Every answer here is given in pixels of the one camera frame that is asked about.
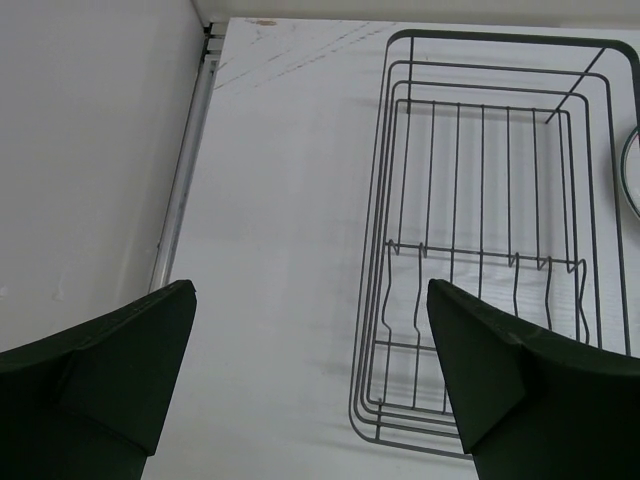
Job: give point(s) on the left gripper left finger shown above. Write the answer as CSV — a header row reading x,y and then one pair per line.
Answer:
x,y
90,402

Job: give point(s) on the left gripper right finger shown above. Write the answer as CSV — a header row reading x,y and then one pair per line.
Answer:
x,y
530,403

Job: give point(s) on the white plate red characters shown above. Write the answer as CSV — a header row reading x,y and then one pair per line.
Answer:
x,y
629,177

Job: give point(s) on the grey wire dish rack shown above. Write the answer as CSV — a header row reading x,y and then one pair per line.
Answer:
x,y
497,166

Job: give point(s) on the aluminium rail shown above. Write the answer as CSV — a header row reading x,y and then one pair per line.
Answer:
x,y
214,36

